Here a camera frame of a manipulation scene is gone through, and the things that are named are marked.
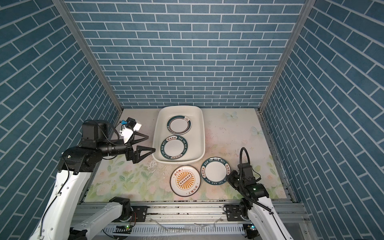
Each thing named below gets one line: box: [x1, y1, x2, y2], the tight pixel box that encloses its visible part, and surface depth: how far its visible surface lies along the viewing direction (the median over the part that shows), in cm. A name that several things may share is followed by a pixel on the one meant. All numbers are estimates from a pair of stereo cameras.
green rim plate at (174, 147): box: [160, 135, 189, 160], surface depth 100 cm
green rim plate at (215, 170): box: [200, 156, 232, 186], surface depth 90 cm
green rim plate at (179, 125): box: [166, 115, 192, 135], surface depth 111 cm
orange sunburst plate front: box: [169, 165, 201, 197], surface depth 86 cm
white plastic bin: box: [152, 106, 206, 165], surface depth 106 cm
